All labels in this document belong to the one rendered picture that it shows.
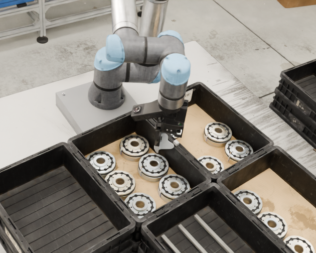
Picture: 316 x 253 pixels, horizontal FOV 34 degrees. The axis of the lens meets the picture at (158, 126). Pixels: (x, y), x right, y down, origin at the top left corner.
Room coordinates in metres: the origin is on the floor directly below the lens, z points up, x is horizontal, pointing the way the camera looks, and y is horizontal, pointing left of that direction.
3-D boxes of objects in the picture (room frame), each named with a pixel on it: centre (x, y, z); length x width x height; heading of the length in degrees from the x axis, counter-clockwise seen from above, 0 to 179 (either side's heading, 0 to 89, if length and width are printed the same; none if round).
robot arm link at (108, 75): (1.59, 0.21, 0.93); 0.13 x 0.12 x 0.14; 102
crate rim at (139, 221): (1.12, 0.05, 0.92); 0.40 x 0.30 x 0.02; 45
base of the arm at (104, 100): (1.59, 0.23, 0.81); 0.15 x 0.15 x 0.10
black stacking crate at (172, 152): (1.12, 0.05, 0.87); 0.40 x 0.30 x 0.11; 45
